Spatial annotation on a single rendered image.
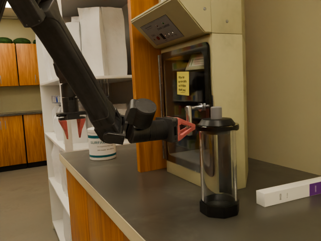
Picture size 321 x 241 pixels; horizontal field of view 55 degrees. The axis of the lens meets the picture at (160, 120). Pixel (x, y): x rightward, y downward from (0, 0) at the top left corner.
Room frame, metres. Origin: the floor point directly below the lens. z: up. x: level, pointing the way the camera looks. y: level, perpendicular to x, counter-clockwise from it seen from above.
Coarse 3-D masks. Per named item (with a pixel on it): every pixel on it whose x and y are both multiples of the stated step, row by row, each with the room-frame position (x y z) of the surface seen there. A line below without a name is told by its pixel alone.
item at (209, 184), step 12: (204, 132) 0.74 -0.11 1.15; (216, 132) 0.72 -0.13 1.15; (228, 132) 0.73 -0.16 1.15; (204, 144) 0.74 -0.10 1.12; (216, 144) 0.73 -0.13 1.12; (228, 144) 0.73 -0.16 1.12; (204, 156) 0.74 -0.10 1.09; (216, 156) 0.73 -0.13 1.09; (228, 156) 0.73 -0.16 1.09; (204, 168) 0.74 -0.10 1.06; (216, 168) 0.73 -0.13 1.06; (228, 168) 0.73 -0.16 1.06; (204, 180) 0.75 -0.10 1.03; (216, 180) 0.73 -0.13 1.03; (228, 180) 0.73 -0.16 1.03; (204, 192) 0.75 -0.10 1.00; (216, 192) 0.73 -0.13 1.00; (228, 192) 0.73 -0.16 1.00; (216, 204) 0.73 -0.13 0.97; (228, 204) 0.73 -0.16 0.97
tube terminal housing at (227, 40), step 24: (216, 0) 0.90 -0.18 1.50; (240, 0) 0.94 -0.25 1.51; (216, 24) 0.90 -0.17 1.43; (240, 24) 0.94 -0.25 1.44; (168, 48) 1.12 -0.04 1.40; (216, 48) 0.90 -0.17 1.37; (240, 48) 0.94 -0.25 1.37; (216, 72) 0.90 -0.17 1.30; (240, 72) 0.93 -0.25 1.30; (216, 96) 0.89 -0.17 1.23; (240, 96) 0.93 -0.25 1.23; (240, 120) 0.93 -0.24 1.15; (240, 144) 0.93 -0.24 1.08; (168, 168) 1.16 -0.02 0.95; (240, 168) 0.93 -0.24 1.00
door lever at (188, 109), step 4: (200, 104) 0.93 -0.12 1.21; (188, 108) 0.90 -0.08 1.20; (192, 108) 0.91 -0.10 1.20; (196, 108) 0.92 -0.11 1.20; (200, 108) 0.92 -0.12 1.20; (188, 112) 0.90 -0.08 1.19; (188, 116) 0.90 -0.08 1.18; (188, 120) 0.90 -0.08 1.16; (192, 120) 0.91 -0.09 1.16; (188, 128) 0.90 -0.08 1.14; (192, 132) 0.91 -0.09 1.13
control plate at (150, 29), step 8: (152, 24) 1.03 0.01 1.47; (160, 24) 1.00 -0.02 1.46; (168, 24) 0.97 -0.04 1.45; (144, 32) 1.11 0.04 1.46; (152, 32) 1.07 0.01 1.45; (160, 32) 1.04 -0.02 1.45; (168, 32) 1.00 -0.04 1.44; (176, 32) 0.97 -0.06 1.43; (152, 40) 1.12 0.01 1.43; (160, 40) 1.08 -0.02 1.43; (168, 40) 1.05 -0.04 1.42
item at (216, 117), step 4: (212, 108) 0.76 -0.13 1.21; (216, 108) 0.76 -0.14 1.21; (220, 108) 0.76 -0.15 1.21; (212, 112) 0.76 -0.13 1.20; (216, 112) 0.76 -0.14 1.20; (220, 112) 0.76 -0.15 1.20; (212, 116) 0.76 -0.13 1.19; (216, 116) 0.76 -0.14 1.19; (220, 116) 0.76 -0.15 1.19; (204, 120) 0.75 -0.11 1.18; (208, 120) 0.74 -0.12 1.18; (212, 120) 0.74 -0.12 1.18; (216, 120) 0.73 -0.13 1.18; (220, 120) 0.73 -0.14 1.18; (224, 120) 0.73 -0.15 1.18; (228, 120) 0.74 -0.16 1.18; (232, 120) 0.75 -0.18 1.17; (200, 124) 0.76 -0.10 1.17; (204, 124) 0.74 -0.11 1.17; (208, 124) 0.74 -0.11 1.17; (212, 124) 0.73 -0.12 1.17; (216, 124) 0.73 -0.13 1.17; (220, 124) 0.73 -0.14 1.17; (224, 124) 0.73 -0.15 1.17; (228, 124) 0.73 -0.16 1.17; (232, 124) 0.74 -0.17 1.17
